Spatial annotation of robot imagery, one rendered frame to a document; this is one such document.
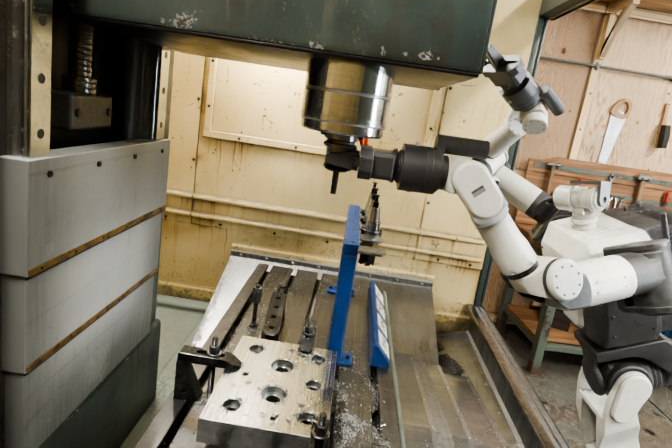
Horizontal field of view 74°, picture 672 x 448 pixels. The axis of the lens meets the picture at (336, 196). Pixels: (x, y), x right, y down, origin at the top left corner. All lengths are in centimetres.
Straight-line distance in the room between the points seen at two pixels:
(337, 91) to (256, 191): 122
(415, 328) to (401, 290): 20
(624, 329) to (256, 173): 138
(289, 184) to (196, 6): 122
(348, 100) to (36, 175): 48
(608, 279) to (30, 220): 101
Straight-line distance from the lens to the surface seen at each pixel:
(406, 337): 180
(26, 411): 95
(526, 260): 90
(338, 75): 76
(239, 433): 90
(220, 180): 196
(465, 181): 81
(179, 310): 211
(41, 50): 78
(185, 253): 209
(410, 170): 80
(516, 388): 156
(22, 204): 78
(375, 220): 126
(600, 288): 101
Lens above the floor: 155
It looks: 11 degrees down
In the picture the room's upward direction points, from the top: 9 degrees clockwise
